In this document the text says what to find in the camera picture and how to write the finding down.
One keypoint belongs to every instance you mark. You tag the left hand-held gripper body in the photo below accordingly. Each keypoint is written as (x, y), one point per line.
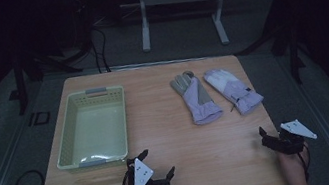
(141, 174)

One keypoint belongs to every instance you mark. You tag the black stand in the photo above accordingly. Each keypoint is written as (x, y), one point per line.
(19, 83)
(294, 50)

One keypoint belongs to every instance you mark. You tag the lilac glove with white back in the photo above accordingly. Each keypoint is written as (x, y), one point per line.
(236, 92)

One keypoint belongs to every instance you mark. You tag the person's right hand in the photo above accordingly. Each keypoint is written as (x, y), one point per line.
(294, 165)

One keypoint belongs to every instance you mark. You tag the pale green plastic basket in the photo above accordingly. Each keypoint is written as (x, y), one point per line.
(98, 130)

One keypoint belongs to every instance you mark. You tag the black rectangular floor bracket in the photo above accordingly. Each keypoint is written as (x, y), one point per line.
(40, 118)

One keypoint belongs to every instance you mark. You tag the metal bar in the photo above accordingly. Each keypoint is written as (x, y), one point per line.
(154, 63)

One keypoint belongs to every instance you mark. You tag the lilac glove with grey palm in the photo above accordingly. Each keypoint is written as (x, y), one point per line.
(200, 105)

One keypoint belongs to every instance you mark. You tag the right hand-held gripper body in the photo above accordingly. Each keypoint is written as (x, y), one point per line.
(295, 129)

